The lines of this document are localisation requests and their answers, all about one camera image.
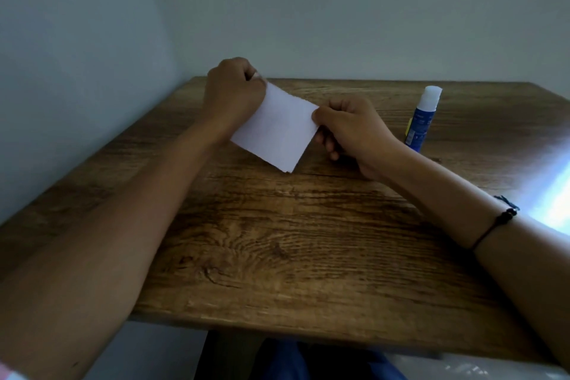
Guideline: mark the person's right hand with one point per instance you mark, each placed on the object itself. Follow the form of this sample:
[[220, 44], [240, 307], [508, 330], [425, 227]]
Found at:
[[356, 130]]

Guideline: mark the person's left hand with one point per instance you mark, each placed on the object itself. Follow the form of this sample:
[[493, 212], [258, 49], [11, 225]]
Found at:
[[231, 90]]

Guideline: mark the person's left fingers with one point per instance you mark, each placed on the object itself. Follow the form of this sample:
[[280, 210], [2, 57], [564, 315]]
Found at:
[[254, 72]]

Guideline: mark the person's right thumb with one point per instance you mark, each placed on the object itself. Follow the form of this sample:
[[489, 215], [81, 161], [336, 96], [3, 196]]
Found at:
[[321, 116]]

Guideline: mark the white paper sheet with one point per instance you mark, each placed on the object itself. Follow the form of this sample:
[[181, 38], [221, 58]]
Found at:
[[278, 128]]

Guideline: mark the person's right forearm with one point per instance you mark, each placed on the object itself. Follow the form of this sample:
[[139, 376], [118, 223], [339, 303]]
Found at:
[[481, 232]]

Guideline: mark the person's left forearm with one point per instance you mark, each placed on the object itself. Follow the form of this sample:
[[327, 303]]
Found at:
[[111, 237]]

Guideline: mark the blue glue stick white cap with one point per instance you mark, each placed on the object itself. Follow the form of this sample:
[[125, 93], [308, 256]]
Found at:
[[421, 119]]

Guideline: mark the person's blue trouser legs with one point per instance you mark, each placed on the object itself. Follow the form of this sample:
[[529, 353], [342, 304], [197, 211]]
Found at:
[[311, 359]]

